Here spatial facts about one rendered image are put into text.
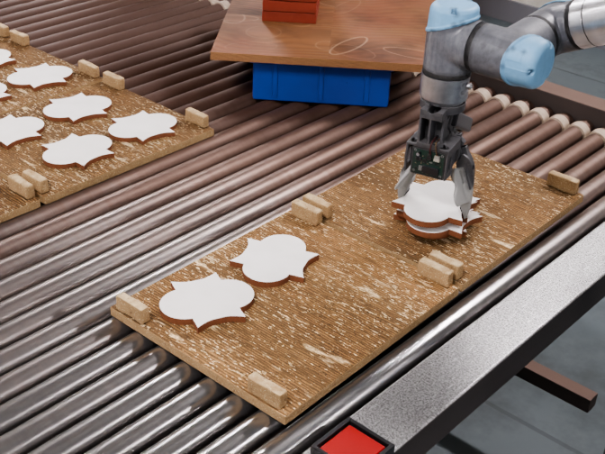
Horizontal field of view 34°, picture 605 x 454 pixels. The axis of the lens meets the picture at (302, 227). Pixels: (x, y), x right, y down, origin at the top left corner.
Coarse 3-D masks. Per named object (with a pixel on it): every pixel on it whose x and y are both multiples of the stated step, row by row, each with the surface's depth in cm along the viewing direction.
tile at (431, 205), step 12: (408, 192) 166; (420, 192) 167; (432, 192) 167; (444, 192) 167; (396, 204) 164; (408, 204) 163; (420, 204) 163; (432, 204) 163; (444, 204) 163; (408, 216) 160; (420, 216) 160; (432, 216) 160; (444, 216) 160; (456, 216) 160
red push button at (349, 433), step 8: (344, 432) 125; (352, 432) 125; (360, 432) 125; (336, 440) 124; (344, 440) 124; (352, 440) 124; (360, 440) 124; (368, 440) 124; (328, 448) 122; (336, 448) 122; (344, 448) 122; (352, 448) 123; (360, 448) 123; (368, 448) 123; (376, 448) 123; (384, 448) 123
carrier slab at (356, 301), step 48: (240, 240) 162; (336, 240) 164; (144, 288) 149; (288, 288) 151; (336, 288) 151; (384, 288) 152; (432, 288) 152; (192, 336) 140; (240, 336) 140; (288, 336) 140; (336, 336) 141; (384, 336) 141; (240, 384) 131; (288, 384) 132; (336, 384) 133
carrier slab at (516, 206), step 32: (384, 160) 189; (480, 160) 191; (352, 192) 178; (384, 192) 178; (480, 192) 180; (512, 192) 180; (544, 192) 181; (352, 224) 168; (384, 224) 169; (480, 224) 170; (512, 224) 170; (544, 224) 171; (416, 256) 160; (448, 256) 161; (480, 256) 161
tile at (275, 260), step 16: (256, 240) 160; (272, 240) 161; (288, 240) 161; (240, 256) 156; (256, 256) 156; (272, 256) 156; (288, 256) 157; (304, 256) 157; (256, 272) 152; (272, 272) 152; (288, 272) 153
